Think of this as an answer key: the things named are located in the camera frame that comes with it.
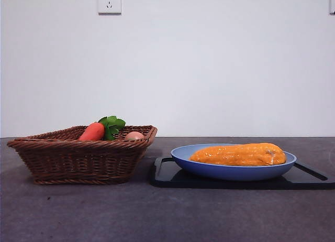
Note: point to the brown wicker basket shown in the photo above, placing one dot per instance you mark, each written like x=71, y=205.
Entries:
x=78, y=163

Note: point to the brown egg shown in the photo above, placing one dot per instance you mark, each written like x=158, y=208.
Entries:
x=134, y=135

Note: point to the yellow corn cob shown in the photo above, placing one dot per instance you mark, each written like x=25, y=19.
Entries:
x=235, y=154

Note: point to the black rectangular tray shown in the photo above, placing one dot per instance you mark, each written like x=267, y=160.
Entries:
x=167, y=180

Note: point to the orange carrot with green leaves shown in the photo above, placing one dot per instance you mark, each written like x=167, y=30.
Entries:
x=91, y=132

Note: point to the blue round plate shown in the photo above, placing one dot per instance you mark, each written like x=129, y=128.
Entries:
x=230, y=172

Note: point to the white wall socket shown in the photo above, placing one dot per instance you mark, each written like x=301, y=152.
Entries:
x=110, y=2
x=332, y=2

